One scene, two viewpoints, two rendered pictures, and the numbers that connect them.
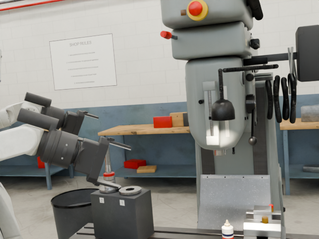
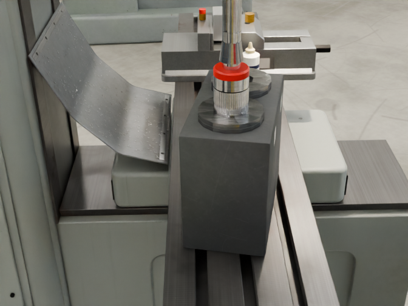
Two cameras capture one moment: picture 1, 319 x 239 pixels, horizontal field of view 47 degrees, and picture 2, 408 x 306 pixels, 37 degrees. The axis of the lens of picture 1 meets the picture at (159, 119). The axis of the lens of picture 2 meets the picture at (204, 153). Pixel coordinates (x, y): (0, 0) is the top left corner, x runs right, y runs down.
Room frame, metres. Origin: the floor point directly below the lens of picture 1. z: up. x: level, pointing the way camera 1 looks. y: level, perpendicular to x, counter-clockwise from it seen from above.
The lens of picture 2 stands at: (1.75, 0.91, 1.52)
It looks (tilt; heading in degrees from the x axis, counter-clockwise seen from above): 31 degrees down; 251
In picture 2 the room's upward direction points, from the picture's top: 1 degrees counter-clockwise
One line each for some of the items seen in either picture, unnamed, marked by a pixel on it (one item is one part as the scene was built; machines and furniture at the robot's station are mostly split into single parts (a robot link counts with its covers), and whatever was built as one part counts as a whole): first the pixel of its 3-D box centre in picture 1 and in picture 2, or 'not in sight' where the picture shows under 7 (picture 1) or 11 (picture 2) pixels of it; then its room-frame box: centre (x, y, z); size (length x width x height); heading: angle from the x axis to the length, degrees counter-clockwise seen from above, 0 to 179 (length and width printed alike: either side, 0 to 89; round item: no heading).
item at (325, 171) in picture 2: not in sight; (226, 149); (1.31, -0.21, 0.80); 0.50 x 0.35 x 0.12; 162
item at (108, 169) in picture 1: (107, 159); (231, 25); (1.48, 0.23, 1.26); 0.03 x 0.03 x 0.11
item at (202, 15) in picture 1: (197, 10); not in sight; (1.09, -0.14, 1.76); 0.06 x 0.02 x 0.06; 72
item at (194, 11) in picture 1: (195, 8); not in sight; (1.07, -0.13, 1.76); 0.04 x 0.03 x 0.04; 72
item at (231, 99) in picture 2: (109, 181); (231, 91); (1.48, 0.23, 1.17); 0.05 x 0.05 x 0.05
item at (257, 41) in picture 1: (253, 44); not in sight; (1.33, -0.36, 1.66); 0.12 x 0.04 x 0.04; 162
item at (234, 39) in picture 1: (215, 44); not in sight; (1.35, -0.22, 1.68); 0.34 x 0.24 x 0.10; 162
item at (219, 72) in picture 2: (108, 174); (231, 70); (1.48, 0.23, 1.20); 0.05 x 0.05 x 0.01
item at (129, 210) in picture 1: (122, 212); (235, 153); (1.45, 0.18, 1.04); 0.22 x 0.12 x 0.20; 60
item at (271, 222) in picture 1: (262, 227); (248, 31); (1.21, -0.32, 1.03); 0.12 x 0.06 x 0.04; 71
